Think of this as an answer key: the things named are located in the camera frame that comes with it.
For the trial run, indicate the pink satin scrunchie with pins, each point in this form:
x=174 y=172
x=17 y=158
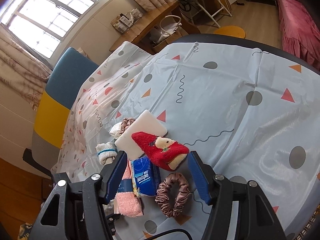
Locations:
x=172 y=194

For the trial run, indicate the pink fluffy sock roll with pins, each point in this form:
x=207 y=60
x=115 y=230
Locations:
x=126 y=203

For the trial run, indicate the wooden desk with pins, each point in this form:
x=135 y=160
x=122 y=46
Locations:
x=143 y=26

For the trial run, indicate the patterned plastic tablecloth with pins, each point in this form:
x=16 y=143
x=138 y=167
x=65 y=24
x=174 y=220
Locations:
x=249 y=114

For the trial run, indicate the yellow round stool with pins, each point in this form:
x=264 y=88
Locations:
x=231 y=30

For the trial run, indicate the left floral curtain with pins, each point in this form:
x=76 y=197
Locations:
x=24 y=70

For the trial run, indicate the pink ruffled bedspread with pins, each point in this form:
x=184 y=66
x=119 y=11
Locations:
x=300 y=35

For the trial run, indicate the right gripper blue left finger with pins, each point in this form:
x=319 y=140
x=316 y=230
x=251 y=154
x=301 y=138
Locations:
x=112 y=175

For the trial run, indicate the grey yellow blue headboard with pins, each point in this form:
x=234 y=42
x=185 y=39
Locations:
x=61 y=90

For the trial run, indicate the white socks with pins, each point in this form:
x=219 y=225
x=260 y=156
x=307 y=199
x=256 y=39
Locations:
x=106 y=153

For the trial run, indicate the dusty pink scrunchie with cloth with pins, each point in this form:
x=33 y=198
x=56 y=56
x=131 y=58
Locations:
x=119 y=128

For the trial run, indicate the window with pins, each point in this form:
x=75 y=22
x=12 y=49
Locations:
x=44 y=24

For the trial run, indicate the packages on desk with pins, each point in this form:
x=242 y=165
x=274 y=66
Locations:
x=123 y=22

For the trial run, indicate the white basket under desk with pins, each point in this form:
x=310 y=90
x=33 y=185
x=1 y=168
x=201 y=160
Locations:
x=165 y=28

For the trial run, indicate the blue tempo tissue pack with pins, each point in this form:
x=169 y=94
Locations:
x=145 y=177

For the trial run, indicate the red christmas sock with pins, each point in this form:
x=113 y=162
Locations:
x=162 y=152

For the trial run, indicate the wooden wardrobe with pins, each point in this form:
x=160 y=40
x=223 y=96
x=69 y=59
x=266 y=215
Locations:
x=21 y=196

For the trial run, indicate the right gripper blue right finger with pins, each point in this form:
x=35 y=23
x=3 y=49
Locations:
x=203 y=177

